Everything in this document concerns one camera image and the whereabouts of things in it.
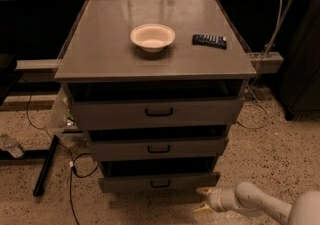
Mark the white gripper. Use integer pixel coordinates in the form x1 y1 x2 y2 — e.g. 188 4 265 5
194 187 240 213

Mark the grey bottom drawer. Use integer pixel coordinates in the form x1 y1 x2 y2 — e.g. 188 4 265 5
98 156 220 193

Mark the grey drawer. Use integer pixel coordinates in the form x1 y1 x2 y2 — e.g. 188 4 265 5
88 138 228 161
98 156 220 193
71 97 244 130

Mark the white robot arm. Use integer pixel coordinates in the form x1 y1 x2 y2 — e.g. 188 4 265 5
194 182 320 225

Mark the grey middle drawer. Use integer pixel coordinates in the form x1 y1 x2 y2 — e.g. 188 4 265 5
88 138 228 161

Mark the grey drawer cabinet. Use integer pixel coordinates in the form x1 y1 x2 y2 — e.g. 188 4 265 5
54 0 257 194

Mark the grey top drawer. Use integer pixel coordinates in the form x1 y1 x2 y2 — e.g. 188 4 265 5
71 97 244 130

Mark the dark blue snack packet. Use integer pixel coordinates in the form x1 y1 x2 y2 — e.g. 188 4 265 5
192 34 227 49

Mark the black metal stand leg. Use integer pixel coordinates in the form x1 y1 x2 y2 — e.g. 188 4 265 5
33 136 59 197

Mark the clear plastic bag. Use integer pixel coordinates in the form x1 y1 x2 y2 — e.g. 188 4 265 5
45 89 74 135

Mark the white paper bowl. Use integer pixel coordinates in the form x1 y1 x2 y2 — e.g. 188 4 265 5
130 24 175 53

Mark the clear plastic bottle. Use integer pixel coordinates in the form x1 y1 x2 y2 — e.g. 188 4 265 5
0 134 25 159

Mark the thin grey cable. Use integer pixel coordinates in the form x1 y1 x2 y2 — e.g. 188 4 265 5
235 0 284 131

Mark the black floor cable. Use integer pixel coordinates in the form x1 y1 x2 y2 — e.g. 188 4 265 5
25 90 100 225

